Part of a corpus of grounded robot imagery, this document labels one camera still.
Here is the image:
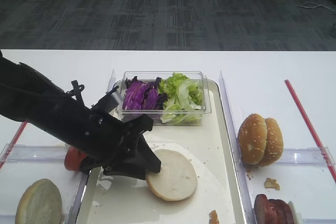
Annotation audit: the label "sesame bun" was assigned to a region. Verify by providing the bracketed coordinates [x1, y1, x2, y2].
[259, 118, 284, 166]
[238, 113, 267, 165]

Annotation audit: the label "rear sesame bun top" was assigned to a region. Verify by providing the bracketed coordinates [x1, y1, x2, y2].
[259, 118, 284, 166]

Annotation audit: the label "white block behind patties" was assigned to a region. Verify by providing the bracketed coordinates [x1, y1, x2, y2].
[288, 201, 303, 224]

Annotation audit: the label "white cable on floor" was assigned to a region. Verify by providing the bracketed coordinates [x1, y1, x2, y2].
[293, 0, 336, 14]

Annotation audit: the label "left red strip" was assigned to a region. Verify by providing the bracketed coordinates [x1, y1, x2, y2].
[0, 122, 27, 168]

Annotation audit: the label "red strip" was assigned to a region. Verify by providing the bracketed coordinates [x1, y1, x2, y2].
[284, 79, 335, 181]
[0, 122, 27, 168]

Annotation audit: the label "white metal tray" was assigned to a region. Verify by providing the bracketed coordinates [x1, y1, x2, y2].
[77, 81, 245, 223]

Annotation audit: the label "lower right clear cross divider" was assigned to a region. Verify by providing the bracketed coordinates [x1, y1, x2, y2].
[302, 218, 336, 224]

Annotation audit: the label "orange crumb on tray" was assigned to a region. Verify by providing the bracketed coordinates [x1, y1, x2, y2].
[208, 210, 219, 224]

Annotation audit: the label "right long clear divider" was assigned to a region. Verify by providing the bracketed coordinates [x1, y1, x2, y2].
[219, 71, 256, 223]

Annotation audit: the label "bun slice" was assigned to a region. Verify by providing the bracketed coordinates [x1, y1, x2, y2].
[146, 149, 197, 201]
[15, 178, 63, 224]

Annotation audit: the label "purple cabbage leaves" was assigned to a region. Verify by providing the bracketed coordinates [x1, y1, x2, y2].
[122, 76, 167, 110]

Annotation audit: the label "dark meat patty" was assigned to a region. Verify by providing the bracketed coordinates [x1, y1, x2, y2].
[268, 199, 295, 224]
[254, 194, 271, 224]

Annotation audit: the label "upper left clear cross divider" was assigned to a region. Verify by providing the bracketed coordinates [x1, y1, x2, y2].
[1, 144, 66, 163]

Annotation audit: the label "upper right clear cross divider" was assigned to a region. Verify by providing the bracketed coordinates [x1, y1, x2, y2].
[274, 147, 335, 166]

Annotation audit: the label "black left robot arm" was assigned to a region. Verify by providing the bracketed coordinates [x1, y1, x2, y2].
[1, 58, 161, 180]

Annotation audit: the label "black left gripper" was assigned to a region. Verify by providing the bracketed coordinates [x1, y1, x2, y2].
[80, 114, 161, 180]

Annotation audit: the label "clear cross divider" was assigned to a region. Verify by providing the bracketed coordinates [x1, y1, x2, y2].
[302, 218, 336, 224]
[274, 147, 335, 166]
[1, 144, 66, 163]

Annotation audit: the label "bread crumb on table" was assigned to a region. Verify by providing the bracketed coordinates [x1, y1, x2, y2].
[264, 178, 280, 190]

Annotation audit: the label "clear plastic salad box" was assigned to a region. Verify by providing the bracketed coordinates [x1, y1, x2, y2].
[114, 71, 212, 125]

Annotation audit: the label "rear dark meat patty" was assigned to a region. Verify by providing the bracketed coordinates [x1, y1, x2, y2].
[268, 199, 295, 224]

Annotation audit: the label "front sesame bun top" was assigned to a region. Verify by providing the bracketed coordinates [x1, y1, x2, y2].
[238, 113, 267, 165]

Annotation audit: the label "green lettuce leaves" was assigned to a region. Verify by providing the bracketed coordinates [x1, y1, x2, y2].
[158, 73, 203, 125]

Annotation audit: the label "right red strip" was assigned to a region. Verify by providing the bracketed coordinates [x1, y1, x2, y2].
[284, 79, 335, 181]

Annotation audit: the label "front dark meat patty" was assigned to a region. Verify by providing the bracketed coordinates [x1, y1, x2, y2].
[254, 194, 271, 224]

